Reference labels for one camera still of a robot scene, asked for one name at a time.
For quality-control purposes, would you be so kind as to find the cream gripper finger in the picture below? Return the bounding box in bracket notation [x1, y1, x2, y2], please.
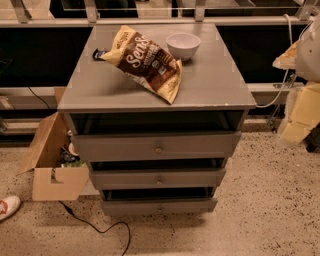
[272, 41, 300, 70]

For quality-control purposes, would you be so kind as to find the grey top drawer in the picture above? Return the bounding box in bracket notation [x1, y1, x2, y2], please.
[73, 132, 241, 162]

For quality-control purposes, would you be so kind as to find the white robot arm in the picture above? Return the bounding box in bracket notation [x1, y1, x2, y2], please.
[272, 15, 320, 82]

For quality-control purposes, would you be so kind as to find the grey drawer cabinet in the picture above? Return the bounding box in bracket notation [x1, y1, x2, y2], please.
[58, 23, 256, 216]

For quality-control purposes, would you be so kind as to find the grey bottom drawer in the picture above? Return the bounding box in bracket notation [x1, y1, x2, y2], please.
[101, 198, 217, 216]

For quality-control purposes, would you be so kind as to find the yellow foam padded block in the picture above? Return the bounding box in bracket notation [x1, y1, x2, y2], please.
[278, 81, 320, 144]

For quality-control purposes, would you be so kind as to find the white bowl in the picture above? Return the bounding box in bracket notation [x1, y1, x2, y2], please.
[166, 33, 201, 61]

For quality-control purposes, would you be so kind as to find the brown yellow chip bag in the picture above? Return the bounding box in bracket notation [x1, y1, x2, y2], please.
[99, 25, 182, 104]

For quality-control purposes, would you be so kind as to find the small dark blue packet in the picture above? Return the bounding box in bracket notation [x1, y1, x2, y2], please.
[92, 49, 107, 61]

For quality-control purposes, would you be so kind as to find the cardboard box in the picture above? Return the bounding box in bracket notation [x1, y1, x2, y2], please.
[16, 112, 89, 201]

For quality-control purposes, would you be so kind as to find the white red shoe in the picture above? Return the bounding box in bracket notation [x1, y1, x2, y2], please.
[0, 196, 21, 221]

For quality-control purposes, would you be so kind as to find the white hanging cable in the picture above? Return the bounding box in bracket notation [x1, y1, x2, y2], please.
[255, 13, 315, 109]

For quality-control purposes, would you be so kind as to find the black wall cable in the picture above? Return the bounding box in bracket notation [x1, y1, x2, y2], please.
[27, 87, 51, 110]

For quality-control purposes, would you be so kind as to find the black floor cable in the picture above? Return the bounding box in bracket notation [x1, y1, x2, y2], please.
[58, 200, 132, 256]

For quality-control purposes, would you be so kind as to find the metal railing frame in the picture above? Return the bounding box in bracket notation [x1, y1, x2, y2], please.
[0, 0, 320, 108]

